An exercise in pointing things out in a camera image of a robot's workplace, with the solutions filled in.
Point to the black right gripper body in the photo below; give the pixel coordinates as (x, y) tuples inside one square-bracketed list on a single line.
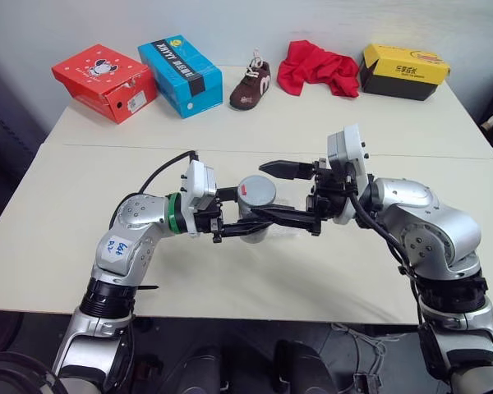
[(330, 193)]

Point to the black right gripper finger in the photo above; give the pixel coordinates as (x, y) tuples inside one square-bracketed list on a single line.
[(291, 216), (285, 170)]

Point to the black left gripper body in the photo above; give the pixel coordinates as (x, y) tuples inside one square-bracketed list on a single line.
[(208, 217)]

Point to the grey cylindrical cup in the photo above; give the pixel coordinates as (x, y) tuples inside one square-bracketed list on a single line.
[(252, 239)]

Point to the grey jar lid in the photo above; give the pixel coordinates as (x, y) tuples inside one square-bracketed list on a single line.
[(258, 191)]

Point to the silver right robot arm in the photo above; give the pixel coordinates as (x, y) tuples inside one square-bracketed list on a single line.
[(439, 230)]

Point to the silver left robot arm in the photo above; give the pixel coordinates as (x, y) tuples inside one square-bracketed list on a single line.
[(127, 230)]

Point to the brown child's shoe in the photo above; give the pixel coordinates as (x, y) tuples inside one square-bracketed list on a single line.
[(252, 88)]

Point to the red cloth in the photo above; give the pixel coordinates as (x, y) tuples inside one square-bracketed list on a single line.
[(316, 71)]

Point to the blue shoebox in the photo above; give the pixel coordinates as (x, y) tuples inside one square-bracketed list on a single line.
[(181, 74)]

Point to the yellow and black shoebox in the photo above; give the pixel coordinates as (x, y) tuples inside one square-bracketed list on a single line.
[(402, 71)]

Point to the dark rounded shape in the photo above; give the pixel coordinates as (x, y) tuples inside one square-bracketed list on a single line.
[(199, 369), (302, 365)]

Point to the red shoebox with cartoon print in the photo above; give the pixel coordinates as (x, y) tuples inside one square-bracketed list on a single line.
[(100, 80)]

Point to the black round object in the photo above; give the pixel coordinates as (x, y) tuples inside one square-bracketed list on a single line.
[(12, 375)]

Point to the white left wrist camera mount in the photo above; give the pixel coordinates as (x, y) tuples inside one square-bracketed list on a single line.
[(199, 182)]

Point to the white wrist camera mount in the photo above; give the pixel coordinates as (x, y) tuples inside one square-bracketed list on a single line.
[(349, 143), (199, 182)]

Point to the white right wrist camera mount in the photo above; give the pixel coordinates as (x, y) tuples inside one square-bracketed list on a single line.
[(349, 143)]

